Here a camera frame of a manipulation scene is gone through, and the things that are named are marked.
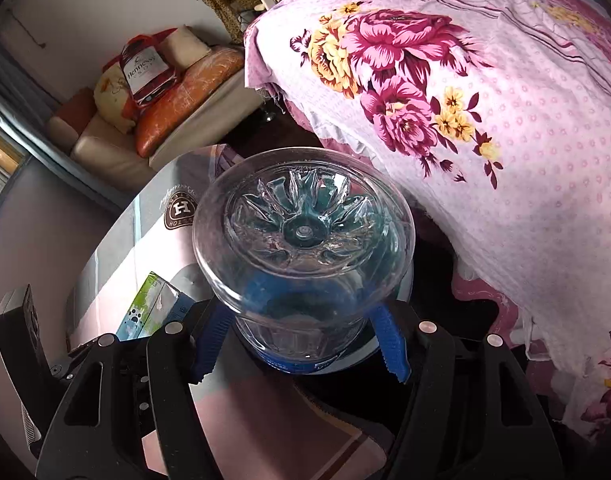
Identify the red bottle print bag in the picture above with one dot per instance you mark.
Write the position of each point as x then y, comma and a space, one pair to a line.
145, 70

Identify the cream printed pillow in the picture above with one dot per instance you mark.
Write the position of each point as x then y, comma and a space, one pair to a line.
113, 105

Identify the cream leather sofa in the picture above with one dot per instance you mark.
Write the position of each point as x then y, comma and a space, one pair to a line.
105, 155

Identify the pink grey plaid bed sheet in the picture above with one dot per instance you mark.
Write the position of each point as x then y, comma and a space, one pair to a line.
265, 420

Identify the beige pillow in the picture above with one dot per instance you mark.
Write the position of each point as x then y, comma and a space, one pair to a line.
185, 47

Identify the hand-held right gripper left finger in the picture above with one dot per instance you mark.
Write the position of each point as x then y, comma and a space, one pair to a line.
208, 342

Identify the orange cushion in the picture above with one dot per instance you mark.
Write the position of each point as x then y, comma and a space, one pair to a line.
185, 105

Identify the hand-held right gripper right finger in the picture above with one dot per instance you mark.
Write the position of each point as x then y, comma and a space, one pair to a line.
393, 345

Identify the clear plastic bottle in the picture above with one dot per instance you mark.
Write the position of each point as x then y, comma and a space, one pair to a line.
305, 195

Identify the pink floral quilt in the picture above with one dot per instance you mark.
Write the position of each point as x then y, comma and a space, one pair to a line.
485, 110

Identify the green and white carton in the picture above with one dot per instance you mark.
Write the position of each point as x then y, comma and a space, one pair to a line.
145, 305

